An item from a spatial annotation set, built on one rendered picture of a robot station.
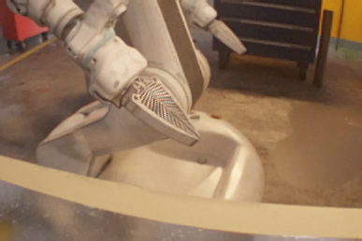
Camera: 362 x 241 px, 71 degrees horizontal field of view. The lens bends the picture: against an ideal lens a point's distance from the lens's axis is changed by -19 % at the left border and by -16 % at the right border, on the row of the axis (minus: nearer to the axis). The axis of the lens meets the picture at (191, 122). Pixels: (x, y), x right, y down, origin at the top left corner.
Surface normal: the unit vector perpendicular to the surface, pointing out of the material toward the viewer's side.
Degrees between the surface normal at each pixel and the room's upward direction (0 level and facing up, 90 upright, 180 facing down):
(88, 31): 67
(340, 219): 0
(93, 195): 0
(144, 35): 90
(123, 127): 90
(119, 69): 44
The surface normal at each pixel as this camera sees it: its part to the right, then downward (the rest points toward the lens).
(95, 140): -0.32, 0.47
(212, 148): -0.30, 0.22
